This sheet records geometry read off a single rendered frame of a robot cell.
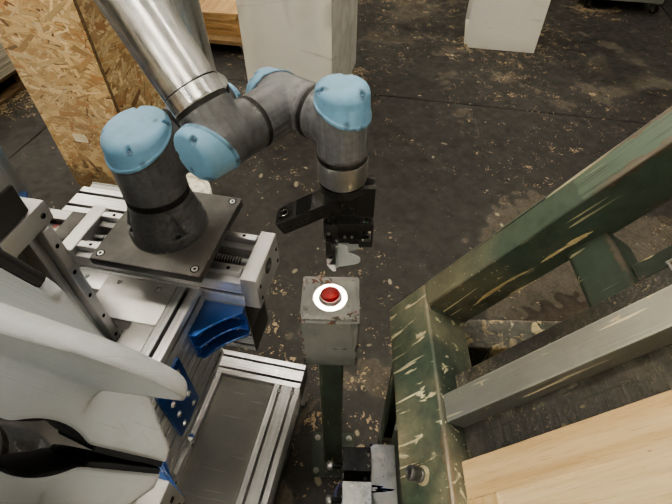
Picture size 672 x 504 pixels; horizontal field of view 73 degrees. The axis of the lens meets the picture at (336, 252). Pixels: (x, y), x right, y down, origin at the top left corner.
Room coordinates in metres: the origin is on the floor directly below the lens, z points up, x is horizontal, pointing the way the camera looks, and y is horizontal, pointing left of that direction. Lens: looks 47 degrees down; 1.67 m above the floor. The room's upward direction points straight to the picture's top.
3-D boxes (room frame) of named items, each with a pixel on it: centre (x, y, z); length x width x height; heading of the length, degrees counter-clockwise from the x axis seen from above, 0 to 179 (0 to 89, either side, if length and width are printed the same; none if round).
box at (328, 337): (0.55, 0.01, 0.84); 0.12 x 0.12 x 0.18; 88
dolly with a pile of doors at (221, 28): (4.05, 0.93, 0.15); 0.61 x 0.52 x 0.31; 168
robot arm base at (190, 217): (0.65, 0.33, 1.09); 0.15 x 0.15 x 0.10
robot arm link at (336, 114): (0.55, -0.01, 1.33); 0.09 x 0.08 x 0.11; 52
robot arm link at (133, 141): (0.65, 0.33, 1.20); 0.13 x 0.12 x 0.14; 142
